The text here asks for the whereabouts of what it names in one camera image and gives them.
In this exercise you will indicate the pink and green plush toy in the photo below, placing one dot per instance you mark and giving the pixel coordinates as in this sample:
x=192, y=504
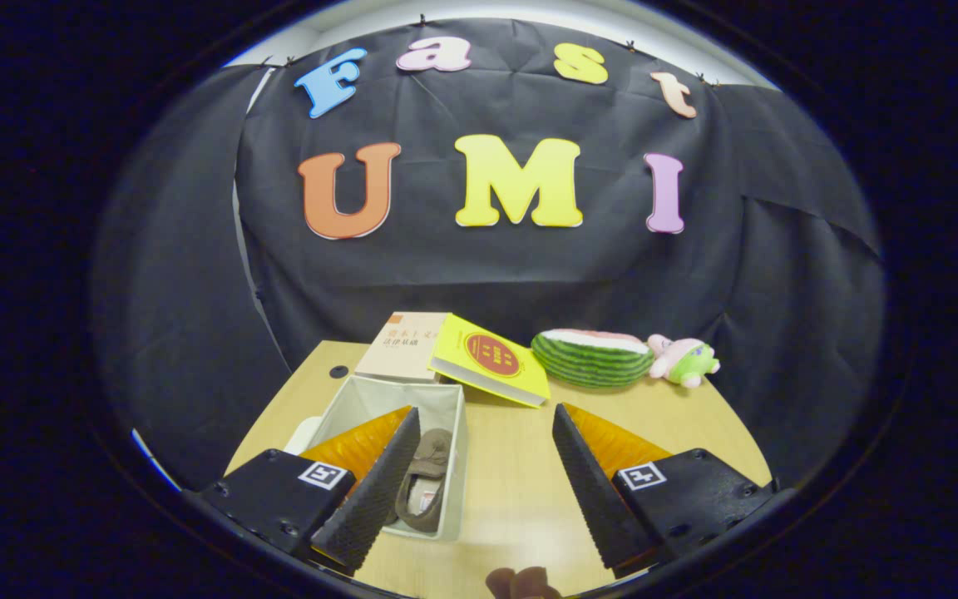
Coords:
x=687, y=362

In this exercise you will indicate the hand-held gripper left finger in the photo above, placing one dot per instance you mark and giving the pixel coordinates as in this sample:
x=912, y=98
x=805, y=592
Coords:
x=375, y=499

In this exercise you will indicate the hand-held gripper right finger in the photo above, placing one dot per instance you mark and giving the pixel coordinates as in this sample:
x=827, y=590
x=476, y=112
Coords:
x=591, y=499

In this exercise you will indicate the beige book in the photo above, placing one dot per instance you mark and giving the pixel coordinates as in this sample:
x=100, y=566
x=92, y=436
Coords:
x=400, y=349

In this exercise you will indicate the watermelon slice plush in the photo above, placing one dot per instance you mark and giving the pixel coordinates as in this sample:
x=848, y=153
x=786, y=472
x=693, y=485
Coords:
x=587, y=366

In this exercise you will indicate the pale fabric storage box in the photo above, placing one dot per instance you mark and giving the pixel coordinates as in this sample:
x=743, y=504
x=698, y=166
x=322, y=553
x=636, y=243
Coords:
x=379, y=395

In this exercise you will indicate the yellow book red circle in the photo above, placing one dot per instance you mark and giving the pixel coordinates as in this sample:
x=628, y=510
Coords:
x=529, y=383

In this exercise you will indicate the brown fuzzy shoe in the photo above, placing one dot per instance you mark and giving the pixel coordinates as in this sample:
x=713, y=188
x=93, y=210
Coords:
x=429, y=449

